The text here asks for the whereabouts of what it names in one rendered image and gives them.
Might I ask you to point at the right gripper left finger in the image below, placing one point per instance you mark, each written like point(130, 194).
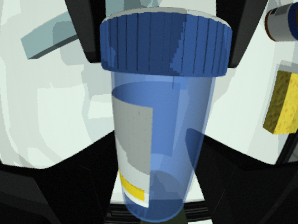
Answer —
point(77, 190)

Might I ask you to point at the yellow sponge block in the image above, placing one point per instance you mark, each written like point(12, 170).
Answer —
point(282, 115)

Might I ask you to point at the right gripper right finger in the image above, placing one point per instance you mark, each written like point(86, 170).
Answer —
point(239, 189)

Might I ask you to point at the blue ribbed bottle cap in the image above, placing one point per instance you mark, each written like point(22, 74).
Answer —
point(165, 41)

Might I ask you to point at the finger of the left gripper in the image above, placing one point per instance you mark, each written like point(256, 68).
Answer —
point(243, 17)
point(86, 16)

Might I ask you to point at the translucent blue pill bottle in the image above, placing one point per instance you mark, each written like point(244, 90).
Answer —
point(159, 123)

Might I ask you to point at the brown jar with black cap and white label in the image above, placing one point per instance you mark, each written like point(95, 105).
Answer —
point(281, 24)

